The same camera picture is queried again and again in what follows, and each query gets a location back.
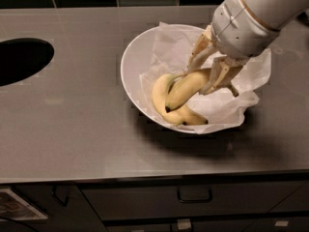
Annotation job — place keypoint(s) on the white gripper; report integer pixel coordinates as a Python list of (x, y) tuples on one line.
[(241, 31)]

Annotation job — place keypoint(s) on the yellow banana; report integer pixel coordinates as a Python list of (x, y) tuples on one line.
[(183, 90)]

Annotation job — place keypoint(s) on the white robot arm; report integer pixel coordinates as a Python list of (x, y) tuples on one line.
[(276, 13)]

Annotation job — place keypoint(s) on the yellow banana underneath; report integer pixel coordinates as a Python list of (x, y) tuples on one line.
[(182, 116)]

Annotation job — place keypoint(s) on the white bowl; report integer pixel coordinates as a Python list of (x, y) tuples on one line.
[(135, 61)]

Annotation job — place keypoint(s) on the white crumpled paper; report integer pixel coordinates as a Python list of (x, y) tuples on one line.
[(170, 53)]

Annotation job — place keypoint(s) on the white label tag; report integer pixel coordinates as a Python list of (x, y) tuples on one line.
[(184, 225)]

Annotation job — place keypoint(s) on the grey drawer front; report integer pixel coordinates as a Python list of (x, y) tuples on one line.
[(227, 199)]

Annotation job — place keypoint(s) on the grey drawer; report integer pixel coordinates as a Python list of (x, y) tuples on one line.
[(296, 224), (227, 199)]

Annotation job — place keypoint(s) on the lower grey drawer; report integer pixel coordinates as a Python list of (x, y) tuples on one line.
[(296, 224)]

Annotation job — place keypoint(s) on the small white label right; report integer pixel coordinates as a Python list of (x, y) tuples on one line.
[(281, 223)]

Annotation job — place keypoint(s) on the dark round sink hole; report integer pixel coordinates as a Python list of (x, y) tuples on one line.
[(22, 58)]

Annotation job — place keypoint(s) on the grey cabinet door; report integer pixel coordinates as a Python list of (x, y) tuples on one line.
[(78, 216)]

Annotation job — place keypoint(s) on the printed paper sheet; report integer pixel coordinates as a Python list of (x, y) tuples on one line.
[(15, 207)]

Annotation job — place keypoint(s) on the black drawer handle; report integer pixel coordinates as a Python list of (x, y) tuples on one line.
[(194, 195)]

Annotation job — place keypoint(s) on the black cabinet door handle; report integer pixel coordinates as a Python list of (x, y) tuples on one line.
[(61, 194)]

